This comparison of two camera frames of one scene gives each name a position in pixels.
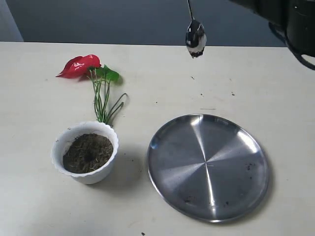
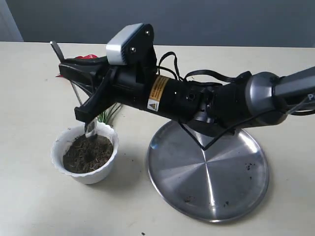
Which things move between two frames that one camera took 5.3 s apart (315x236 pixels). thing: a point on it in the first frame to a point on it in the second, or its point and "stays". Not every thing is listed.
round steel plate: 207,167 stays
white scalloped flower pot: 86,151 stays
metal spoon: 195,36 to 90,127
